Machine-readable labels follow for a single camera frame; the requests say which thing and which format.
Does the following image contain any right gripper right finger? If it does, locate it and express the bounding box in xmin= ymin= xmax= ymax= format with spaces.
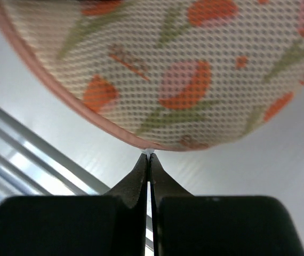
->
xmin=149 ymin=154 xmax=304 ymax=255

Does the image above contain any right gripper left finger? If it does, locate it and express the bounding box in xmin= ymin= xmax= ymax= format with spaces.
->
xmin=0 ymin=154 xmax=148 ymax=255

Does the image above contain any floral mesh laundry bag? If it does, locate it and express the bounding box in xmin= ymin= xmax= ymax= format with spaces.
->
xmin=0 ymin=0 xmax=304 ymax=151

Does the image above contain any aluminium front rail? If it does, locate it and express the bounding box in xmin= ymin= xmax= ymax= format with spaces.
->
xmin=0 ymin=109 xmax=154 ymax=255

